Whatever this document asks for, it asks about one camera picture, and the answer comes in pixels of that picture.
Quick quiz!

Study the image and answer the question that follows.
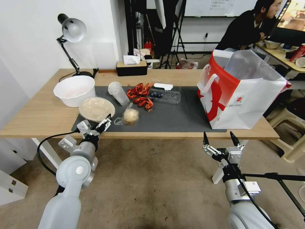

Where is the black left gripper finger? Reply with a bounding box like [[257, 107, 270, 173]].
[[90, 114, 112, 133], [95, 119, 112, 138]]

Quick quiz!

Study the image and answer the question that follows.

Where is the beige plastic stool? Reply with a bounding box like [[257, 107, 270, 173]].
[[261, 104, 305, 163]]

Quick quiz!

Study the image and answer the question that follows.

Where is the wooden table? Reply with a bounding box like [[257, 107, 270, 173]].
[[0, 68, 280, 184]]

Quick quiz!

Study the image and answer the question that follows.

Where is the pale wooden desk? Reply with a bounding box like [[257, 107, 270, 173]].
[[253, 42, 305, 73]]

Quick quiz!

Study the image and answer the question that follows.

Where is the person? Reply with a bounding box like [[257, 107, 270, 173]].
[[215, 0, 286, 51]]

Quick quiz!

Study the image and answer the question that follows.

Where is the red plastic bag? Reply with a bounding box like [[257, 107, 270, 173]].
[[176, 59, 199, 70]]

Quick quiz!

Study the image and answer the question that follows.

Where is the clear blueberry clamshell box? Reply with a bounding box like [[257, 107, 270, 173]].
[[147, 83, 182, 106]]

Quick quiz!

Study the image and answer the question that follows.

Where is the red white delivery bag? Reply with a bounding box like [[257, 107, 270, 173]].
[[197, 49, 293, 130]]

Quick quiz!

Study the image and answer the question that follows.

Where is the white softbox panel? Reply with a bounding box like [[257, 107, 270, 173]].
[[153, 0, 167, 30]]

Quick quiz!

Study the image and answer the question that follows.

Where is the white cabinet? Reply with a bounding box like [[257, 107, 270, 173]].
[[0, 138, 30, 206]]

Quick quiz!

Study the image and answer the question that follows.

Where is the black tripod pole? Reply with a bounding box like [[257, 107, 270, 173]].
[[240, 172, 305, 221]]

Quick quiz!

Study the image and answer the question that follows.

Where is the clear plastic cup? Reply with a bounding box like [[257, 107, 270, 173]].
[[107, 81, 131, 106]]

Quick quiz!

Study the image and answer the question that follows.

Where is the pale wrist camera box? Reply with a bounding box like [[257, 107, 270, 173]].
[[78, 120, 92, 135], [226, 147, 242, 162]]

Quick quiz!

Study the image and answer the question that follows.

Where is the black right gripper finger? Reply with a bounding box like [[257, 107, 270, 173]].
[[202, 131, 222, 158], [229, 131, 245, 151]]

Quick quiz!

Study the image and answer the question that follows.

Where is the red crayfish pile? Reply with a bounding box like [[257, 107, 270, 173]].
[[126, 82, 155, 112]]

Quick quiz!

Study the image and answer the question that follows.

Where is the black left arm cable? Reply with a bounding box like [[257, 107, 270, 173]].
[[37, 129, 84, 182]]

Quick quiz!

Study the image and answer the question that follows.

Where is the dark grey table mat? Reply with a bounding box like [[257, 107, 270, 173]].
[[71, 86, 227, 133]]

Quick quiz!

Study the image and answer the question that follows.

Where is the whiteboard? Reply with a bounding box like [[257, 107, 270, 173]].
[[184, 0, 259, 17]]

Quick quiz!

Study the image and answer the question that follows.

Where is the computer monitor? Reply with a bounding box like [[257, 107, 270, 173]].
[[268, 0, 305, 45]]

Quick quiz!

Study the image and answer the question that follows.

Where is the large white plastic bowl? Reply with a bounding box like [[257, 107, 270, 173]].
[[53, 76, 96, 108]]

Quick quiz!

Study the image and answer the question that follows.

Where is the black grey desk lamp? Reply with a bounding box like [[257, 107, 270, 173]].
[[56, 13, 99, 80]]

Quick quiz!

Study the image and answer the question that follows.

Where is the black light stand tripod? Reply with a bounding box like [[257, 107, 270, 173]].
[[158, 0, 189, 70]]

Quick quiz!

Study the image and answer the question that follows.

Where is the black wooden-lid tissue box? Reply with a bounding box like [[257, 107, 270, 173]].
[[116, 55, 148, 77]]

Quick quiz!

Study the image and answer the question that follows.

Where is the round clear takeout box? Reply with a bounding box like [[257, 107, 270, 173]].
[[79, 97, 116, 121]]

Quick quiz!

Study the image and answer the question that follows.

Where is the bun in clear bag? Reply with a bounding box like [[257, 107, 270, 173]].
[[113, 103, 140, 126]]

